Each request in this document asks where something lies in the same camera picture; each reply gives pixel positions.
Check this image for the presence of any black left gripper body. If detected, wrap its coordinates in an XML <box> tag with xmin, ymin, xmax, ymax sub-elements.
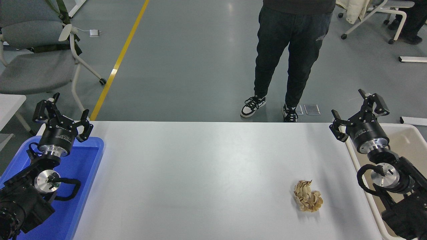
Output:
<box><xmin>38</xmin><ymin>116</ymin><xmax>80</xmax><ymax>152</ymax></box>

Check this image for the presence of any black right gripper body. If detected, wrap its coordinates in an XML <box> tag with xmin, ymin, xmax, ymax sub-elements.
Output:
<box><xmin>347</xmin><ymin>116</ymin><xmax>389</xmax><ymax>150</ymax></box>

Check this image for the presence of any tan paper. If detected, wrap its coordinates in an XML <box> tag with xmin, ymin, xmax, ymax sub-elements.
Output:
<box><xmin>293</xmin><ymin>180</ymin><xmax>323</xmax><ymax>212</ymax></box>

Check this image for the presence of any white side table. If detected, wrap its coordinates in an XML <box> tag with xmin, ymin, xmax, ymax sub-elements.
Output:
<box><xmin>0</xmin><ymin>94</ymin><xmax>35</xmax><ymax>152</ymax></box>

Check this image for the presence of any large pale plastic bin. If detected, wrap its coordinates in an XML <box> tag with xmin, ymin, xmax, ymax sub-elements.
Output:
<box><xmin>340</xmin><ymin>123</ymin><xmax>427</xmax><ymax>240</ymax></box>

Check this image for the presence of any blue plastic tray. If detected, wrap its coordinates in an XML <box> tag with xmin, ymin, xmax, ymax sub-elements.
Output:
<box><xmin>0</xmin><ymin>136</ymin><xmax>104</xmax><ymax>240</ymax></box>

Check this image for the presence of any grey office chair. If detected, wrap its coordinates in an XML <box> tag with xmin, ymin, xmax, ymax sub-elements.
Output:
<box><xmin>0</xmin><ymin>0</ymin><xmax>107</xmax><ymax>115</ymax></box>

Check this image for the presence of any seated person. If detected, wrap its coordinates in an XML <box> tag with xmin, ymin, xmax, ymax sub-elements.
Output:
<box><xmin>387</xmin><ymin>0</ymin><xmax>427</xmax><ymax>45</ymax></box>

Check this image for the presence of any cream jacket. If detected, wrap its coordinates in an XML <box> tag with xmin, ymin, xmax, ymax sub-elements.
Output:
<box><xmin>335</xmin><ymin>0</ymin><xmax>370</xmax><ymax>24</ymax></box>

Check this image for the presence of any standing person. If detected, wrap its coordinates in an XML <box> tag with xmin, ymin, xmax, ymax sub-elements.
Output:
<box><xmin>240</xmin><ymin>0</ymin><xmax>336</xmax><ymax>123</ymax></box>

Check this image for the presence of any white framed wheeled chair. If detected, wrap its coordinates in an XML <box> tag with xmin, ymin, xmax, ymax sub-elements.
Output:
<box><xmin>338</xmin><ymin>0</ymin><xmax>415</xmax><ymax>44</ymax></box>

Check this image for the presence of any white furniture foot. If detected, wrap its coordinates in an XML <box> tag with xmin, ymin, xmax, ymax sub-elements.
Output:
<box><xmin>68</xmin><ymin>0</ymin><xmax>86</xmax><ymax>18</ymax></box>

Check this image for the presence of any white power adapter with cable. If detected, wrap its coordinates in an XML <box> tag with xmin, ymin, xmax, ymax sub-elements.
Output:
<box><xmin>75</xmin><ymin>28</ymin><xmax>100</xmax><ymax>37</ymax></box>

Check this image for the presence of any olive green strap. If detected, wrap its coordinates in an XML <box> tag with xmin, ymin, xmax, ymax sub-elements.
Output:
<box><xmin>28</xmin><ymin>0</ymin><xmax>82</xmax><ymax>56</ymax></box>

